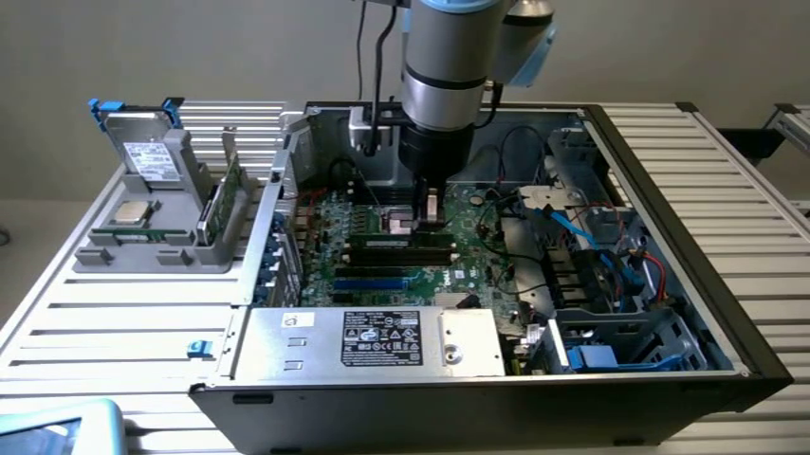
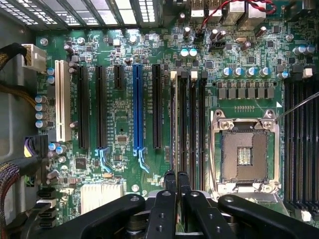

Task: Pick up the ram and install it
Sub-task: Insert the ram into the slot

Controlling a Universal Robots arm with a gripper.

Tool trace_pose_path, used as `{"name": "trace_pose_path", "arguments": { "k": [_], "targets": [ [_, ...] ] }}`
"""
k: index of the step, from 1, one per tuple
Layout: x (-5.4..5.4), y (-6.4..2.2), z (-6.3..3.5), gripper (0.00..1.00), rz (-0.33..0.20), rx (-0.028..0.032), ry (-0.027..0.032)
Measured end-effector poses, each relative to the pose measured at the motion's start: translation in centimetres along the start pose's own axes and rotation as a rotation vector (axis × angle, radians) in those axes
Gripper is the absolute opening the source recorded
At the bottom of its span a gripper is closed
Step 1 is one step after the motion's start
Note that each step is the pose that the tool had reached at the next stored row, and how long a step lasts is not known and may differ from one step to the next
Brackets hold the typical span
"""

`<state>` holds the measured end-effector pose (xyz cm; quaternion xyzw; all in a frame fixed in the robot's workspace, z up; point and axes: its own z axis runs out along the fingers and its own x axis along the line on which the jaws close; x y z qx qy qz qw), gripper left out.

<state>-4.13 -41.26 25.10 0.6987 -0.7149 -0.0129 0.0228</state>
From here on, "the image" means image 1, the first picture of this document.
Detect blue disk bay bracket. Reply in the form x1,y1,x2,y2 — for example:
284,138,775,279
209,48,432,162
564,344,673,372

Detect blue expansion slot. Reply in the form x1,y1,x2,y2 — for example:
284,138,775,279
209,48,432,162
330,277,406,291

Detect green graphics card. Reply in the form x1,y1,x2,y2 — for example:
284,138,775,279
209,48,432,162
194,151,245,246

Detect grey parts rack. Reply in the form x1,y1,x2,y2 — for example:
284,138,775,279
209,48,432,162
70,129,266,275

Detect teal teach pendant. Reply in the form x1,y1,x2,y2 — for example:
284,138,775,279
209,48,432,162
0,398,131,455

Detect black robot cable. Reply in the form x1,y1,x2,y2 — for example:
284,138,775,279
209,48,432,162
361,0,401,156

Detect green RAM stick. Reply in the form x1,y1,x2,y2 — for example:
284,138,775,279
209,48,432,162
348,231,454,249
89,227,189,241

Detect metal CPU socket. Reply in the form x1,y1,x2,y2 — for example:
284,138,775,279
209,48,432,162
377,204,426,236

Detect silver power supply unit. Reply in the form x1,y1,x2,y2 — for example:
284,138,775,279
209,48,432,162
218,305,506,381

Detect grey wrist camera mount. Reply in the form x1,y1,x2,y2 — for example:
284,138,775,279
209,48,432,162
345,104,405,154

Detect silver hard disk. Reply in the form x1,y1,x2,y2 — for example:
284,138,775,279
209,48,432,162
102,111,184,187

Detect open black PC case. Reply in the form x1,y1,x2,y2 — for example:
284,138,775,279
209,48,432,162
186,100,795,452

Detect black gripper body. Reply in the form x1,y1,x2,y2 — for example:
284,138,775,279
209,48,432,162
396,123,477,185

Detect green motherboard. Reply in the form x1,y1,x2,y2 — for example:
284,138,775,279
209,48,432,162
296,181,538,328

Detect silver CPU chip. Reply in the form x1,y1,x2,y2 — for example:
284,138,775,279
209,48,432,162
107,199,157,226

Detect silver chipset heatsink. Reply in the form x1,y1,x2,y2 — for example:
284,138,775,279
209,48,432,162
432,289,474,310

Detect black case fan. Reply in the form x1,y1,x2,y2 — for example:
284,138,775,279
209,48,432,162
573,248,627,314

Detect red SATA wire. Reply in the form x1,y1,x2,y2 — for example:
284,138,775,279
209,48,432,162
637,252,673,304

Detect black RAM slot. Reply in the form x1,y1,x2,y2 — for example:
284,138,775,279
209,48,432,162
345,248,453,267

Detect blue SATA wire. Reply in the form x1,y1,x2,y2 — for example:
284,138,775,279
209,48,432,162
533,206,600,249

